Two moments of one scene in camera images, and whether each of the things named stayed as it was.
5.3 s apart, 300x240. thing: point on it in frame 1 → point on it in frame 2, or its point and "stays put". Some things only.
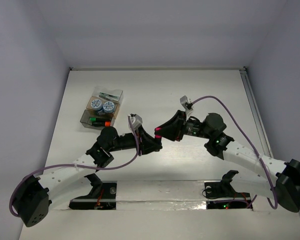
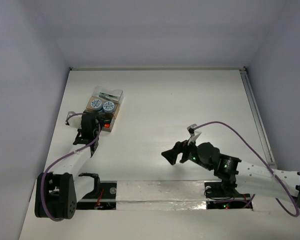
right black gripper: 175,127 → 171,154
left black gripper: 142,140 → 100,120
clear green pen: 108,94 stays put
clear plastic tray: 117,95 stays put
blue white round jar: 96,104 stays put
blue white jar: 108,107 stays put
